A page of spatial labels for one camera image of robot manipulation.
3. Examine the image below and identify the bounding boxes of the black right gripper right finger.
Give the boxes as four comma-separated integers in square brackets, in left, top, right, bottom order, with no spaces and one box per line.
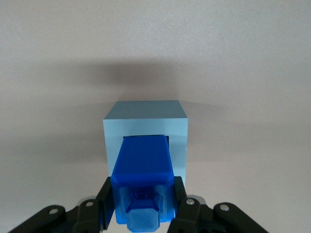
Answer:
[167,176,302,233]

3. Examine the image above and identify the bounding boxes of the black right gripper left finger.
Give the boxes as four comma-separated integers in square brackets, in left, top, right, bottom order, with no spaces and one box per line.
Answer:
[9,176,115,233]

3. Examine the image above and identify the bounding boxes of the blue plastic block part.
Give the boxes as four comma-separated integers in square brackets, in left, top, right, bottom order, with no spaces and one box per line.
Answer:
[110,134,177,232]

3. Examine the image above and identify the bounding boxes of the gray cube base with socket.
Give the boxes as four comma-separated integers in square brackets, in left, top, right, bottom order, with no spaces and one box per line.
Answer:
[102,100,190,195]

